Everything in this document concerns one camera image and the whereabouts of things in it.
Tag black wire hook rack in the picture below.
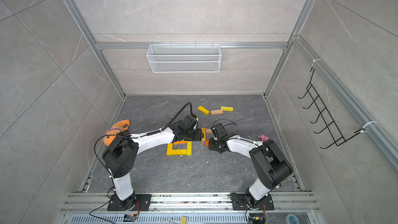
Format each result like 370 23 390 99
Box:
297 67 368 150

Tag pink pig toy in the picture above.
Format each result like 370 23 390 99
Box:
258 134 269 142

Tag orange plush toy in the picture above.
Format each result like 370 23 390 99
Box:
103 119 130 146

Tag white wire mesh basket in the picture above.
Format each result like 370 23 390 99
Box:
147 44 222 73

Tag yellow block top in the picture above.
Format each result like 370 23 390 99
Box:
198 106 210 115

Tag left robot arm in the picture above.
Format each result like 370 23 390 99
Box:
93 102 204 211

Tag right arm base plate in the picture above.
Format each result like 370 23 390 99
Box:
230 192 275 211

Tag yellow-green block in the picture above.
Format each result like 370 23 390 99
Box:
221 106 234 112
186 142 192 156

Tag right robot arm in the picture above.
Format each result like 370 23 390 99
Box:
208 123 293 208

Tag orange-yellow block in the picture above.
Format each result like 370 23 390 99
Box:
201 128 206 142

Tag aluminium rail frame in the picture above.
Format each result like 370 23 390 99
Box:
60 191 324 224

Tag yellow block bottom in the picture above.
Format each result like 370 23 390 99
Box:
166 144 174 156

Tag tan block top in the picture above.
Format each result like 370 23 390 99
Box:
211 110 223 115

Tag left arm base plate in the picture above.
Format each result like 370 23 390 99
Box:
107 194 152 211

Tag yellow block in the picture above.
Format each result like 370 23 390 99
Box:
198 106 210 115
166 144 174 156
172 149 188 156

